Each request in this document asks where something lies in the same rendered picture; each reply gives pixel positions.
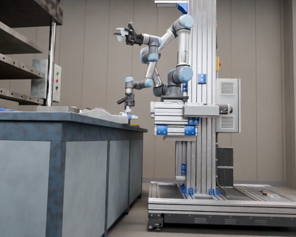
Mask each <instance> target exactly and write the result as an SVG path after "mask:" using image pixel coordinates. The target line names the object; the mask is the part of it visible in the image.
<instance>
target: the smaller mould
mask: <svg viewBox="0 0 296 237"><path fill-rule="evenodd" d="M37 111H55V112H74V113H79V109H76V108H73V107H70V106H37Z"/></svg>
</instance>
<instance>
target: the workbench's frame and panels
mask: <svg viewBox="0 0 296 237"><path fill-rule="evenodd" d="M143 133H148V130H147V129H143V128H138V127H134V126H128V125H124V124H119V123H115V122H111V121H106V120H102V119H98V118H92V117H88V116H83V115H79V114H75V113H54V112H0V237H107V231H108V230H109V228H110V227H111V226H112V225H113V224H114V223H115V222H116V221H117V220H118V218H119V217H120V216H121V215H122V214H128V212H129V206H130V205H131V204H132V203H133V202H134V201H135V199H136V198H141V196H142V167H143Z"/></svg>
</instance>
